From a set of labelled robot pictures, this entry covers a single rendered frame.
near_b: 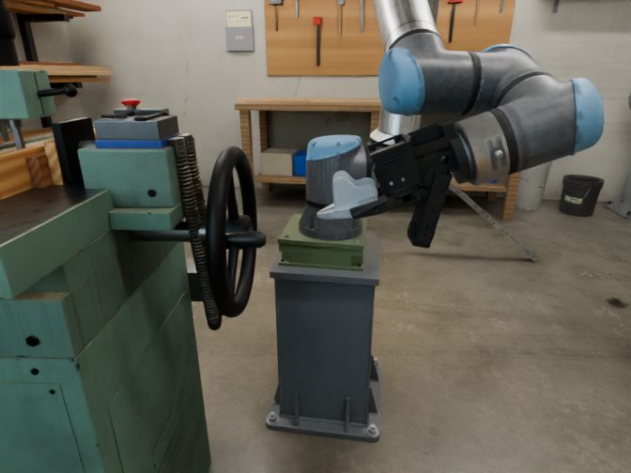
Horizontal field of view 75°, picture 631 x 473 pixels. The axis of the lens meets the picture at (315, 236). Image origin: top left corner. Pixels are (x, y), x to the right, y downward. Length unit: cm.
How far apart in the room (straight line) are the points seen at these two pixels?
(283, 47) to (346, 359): 310
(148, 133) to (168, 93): 368
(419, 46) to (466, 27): 325
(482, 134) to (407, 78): 13
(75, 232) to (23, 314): 12
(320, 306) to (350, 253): 18
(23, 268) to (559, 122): 64
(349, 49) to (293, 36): 50
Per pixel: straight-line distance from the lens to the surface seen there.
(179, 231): 74
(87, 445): 76
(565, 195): 392
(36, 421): 76
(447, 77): 64
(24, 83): 78
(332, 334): 125
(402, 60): 62
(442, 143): 58
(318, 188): 114
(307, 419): 146
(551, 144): 60
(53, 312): 63
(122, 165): 69
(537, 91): 62
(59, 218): 60
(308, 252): 117
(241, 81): 407
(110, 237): 71
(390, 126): 115
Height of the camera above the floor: 106
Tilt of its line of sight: 21 degrees down
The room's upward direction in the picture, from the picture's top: straight up
